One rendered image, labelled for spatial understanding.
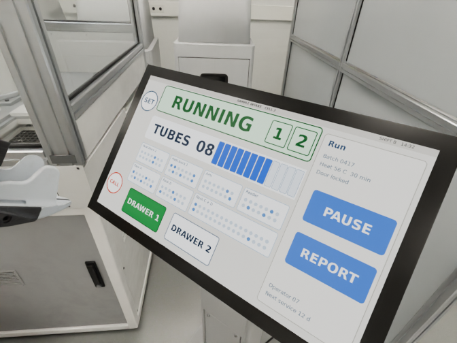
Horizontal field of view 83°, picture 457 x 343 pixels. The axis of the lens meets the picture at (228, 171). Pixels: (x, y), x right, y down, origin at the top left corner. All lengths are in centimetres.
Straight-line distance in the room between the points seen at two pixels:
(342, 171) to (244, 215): 15
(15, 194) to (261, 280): 30
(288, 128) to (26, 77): 54
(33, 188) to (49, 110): 39
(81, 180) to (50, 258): 39
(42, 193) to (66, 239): 66
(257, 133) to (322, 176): 11
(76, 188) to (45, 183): 47
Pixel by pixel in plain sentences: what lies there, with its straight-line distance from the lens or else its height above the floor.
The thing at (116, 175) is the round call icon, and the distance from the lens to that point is 54.
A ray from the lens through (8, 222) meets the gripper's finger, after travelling 32.
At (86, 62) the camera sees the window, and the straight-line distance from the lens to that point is 88.
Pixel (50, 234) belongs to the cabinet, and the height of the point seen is 68.
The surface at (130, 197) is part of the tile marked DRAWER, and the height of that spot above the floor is 101.
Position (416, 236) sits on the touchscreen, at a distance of 36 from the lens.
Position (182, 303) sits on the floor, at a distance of 151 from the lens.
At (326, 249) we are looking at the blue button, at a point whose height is 106.
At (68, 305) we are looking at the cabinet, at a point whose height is 27.
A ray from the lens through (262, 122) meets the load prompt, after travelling 40.
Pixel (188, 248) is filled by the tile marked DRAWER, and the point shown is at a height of 99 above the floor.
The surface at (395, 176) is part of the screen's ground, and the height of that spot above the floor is 115.
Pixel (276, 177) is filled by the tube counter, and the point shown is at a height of 111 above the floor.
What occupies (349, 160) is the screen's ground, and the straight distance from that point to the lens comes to 37.
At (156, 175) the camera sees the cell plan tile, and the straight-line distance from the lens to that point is 47.
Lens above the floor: 132
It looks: 35 degrees down
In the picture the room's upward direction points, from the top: 2 degrees clockwise
